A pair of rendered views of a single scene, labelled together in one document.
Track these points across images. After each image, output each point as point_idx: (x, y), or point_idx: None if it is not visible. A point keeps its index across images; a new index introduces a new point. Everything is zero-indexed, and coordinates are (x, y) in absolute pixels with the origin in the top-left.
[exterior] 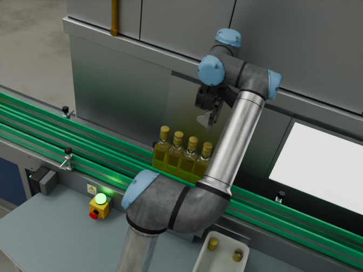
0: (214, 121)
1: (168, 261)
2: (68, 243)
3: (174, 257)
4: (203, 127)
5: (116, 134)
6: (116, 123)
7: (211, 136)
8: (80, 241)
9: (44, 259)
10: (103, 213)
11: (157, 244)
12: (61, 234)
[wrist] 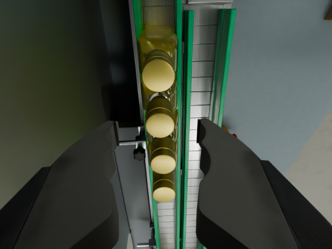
0: (226, 171)
1: (256, 24)
2: (263, 139)
3: (247, 20)
4: (65, 115)
5: (123, 187)
6: (118, 203)
7: (67, 77)
8: (258, 130)
9: (285, 145)
10: (229, 132)
11: (235, 52)
12: (256, 148)
